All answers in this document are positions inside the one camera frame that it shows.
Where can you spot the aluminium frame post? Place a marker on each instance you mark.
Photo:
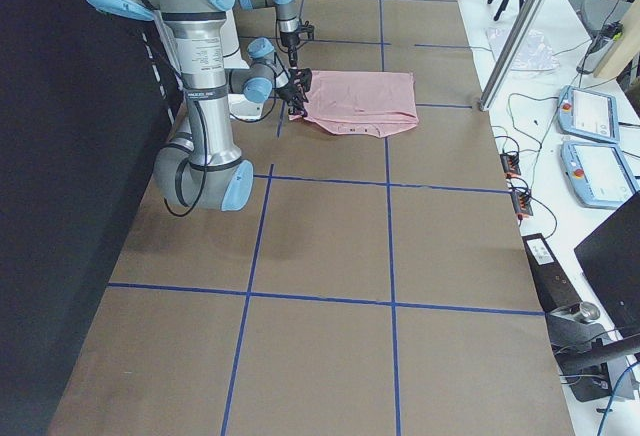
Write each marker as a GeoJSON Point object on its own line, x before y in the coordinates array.
{"type": "Point", "coordinates": [513, 43]}

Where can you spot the lower teach pendant tablet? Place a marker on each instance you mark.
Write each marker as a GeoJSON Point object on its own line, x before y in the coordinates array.
{"type": "Point", "coordinates": [598, 173]}

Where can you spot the black monitor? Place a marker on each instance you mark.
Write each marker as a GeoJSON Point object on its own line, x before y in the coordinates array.
{"type": "Point", "coordinates": [609, 259]}

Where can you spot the pink Snoopy t-shirt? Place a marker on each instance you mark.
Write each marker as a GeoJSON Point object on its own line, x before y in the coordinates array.
{"type": "Point", "coordinates": [378, 104]}

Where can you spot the orange black connector block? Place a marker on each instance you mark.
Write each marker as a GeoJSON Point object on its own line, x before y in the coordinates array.
{"type": "Point", "coordinates": [521, 201]}
{"type": "Point", "coordinates": [510, 164]}

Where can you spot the black box with label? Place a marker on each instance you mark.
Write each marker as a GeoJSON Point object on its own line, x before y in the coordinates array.
{"type": "Point", "coordinates": [553, 286]}

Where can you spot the teach pendant tablet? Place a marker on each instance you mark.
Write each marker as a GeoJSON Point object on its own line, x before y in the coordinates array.
{"type": "Point", "coordinates": [588, 114]}
{"type": "Point", "coordinates": [598, 173]}

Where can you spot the lower orange black connector block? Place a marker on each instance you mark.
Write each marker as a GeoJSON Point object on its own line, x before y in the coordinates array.
{"type": "Point", "coordinates": [521, 201]}

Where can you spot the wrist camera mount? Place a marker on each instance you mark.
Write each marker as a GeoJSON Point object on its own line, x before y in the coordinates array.
{"type": "Point", "coordinates": [308, 30]}

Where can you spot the upper orange black connector block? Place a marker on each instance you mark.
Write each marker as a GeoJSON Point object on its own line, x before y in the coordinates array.
{"type": "Point", "coordinates": [510, 164]}

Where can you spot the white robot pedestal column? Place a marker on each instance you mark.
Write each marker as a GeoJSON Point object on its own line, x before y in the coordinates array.
{"type": "Point", "coordinates": [240, 106]}

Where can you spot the clear plastic bag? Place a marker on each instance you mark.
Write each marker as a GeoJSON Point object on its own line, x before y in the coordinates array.
{"type": "Point", "coordinates": [535, 54]}

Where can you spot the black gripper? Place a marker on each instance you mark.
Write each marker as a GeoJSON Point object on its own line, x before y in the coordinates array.
{"type": "Point", "coordinates": [288, 41]}
{"type": "Point", "coordinates": [290, 89]}

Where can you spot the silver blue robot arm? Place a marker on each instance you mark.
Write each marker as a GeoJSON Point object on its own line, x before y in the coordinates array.
{"type": "Point", "coordinates": [288, 24]}
{"type": "Point", "coordinates": [201, 166]}

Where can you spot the upper teach pendant tablet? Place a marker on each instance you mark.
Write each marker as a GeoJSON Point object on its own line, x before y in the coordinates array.
{"type": "Point", "coordinates": [588, 114]}

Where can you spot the wooden board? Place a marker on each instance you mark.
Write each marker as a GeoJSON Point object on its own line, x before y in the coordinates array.
{"type": "Point", "coordinates": [624, 49]}

